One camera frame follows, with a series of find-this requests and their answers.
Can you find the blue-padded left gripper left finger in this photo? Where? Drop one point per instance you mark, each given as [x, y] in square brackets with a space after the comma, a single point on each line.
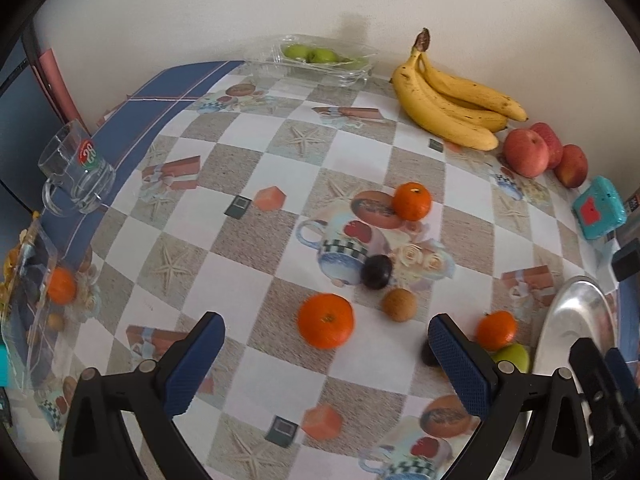
[96, 442]

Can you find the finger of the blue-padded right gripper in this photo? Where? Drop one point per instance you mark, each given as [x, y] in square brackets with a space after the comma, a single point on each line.
[613, 399]

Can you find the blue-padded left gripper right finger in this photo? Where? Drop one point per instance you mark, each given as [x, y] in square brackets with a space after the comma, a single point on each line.
[555, 444]

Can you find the green apple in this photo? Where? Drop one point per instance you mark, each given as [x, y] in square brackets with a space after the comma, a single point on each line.
[515, 354]

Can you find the brown round fruit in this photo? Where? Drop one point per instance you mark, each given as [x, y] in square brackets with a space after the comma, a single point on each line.
[399, 305]

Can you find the large orange tangerine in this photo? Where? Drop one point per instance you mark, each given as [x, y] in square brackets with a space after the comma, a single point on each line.
[325, 321]

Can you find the green fruits in tray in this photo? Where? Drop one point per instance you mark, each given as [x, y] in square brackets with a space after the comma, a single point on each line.
[322, 56]

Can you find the large metal plate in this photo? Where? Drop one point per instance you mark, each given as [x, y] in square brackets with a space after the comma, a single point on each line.
[578, 310]

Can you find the clear plastic bag with fruit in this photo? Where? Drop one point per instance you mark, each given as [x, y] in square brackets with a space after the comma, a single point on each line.
[36, 331]

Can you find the teal plastic box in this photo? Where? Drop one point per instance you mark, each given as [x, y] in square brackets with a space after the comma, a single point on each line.
[599, 210]

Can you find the rear red apple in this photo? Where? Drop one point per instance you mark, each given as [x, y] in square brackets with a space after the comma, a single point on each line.
[572, 170]

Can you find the glass mug with logo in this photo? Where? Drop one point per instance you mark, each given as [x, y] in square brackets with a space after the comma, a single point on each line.
[78, 177]

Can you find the dark plum on table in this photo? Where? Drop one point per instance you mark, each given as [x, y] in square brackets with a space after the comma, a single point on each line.
[376, 272]

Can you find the middle red apple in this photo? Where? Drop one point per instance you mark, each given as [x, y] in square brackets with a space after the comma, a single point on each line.
[555, 146]

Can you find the small tangerine near cup print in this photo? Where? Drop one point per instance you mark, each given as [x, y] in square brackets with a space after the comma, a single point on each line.
[412, 201]

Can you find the yellow banana bunch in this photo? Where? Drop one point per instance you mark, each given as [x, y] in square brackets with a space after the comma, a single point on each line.
[455, 109]

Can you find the clear plastic fruit tray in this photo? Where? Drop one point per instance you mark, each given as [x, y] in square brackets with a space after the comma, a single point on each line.
[266, 55]

